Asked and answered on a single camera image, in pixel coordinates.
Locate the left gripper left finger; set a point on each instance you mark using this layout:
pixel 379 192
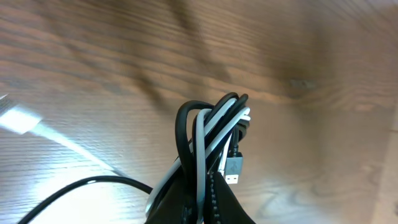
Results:
pixel 173 202

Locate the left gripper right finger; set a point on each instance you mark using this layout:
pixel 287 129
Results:
pixel 221 205

